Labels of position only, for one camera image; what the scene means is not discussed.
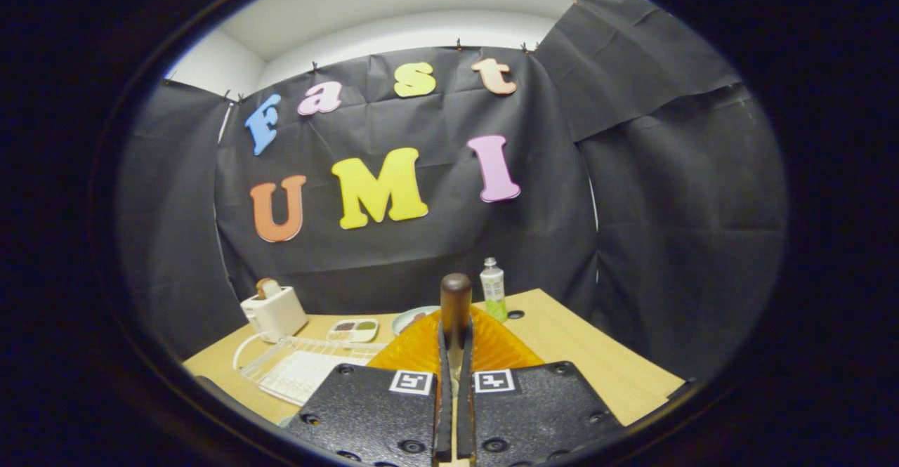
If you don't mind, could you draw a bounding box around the wooden handle spoon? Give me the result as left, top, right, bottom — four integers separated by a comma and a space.
440, 272, 473, 467

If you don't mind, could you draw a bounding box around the white wire dish rack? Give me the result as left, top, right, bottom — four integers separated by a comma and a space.
233, 332, 388, 407

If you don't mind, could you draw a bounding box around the white drain tray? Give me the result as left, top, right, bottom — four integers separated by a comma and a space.
260, 350, 366, 406

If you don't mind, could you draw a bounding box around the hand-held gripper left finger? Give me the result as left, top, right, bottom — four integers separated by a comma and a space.
284, 309, 454, 467

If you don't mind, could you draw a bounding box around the small green plate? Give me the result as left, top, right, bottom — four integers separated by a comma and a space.
391, 305, 442, 336

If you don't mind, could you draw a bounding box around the white divided sauce dish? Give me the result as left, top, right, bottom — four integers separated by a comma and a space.
327, 318, 380, 343

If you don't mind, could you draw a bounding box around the white toaster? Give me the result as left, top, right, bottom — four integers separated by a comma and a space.
239, 288, 309, 344

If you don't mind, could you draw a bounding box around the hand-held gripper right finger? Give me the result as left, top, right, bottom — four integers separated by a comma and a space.
457, 305, 626, 467

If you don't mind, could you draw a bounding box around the green drink bottle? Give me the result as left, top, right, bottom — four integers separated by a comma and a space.
480, 257, 508, 323

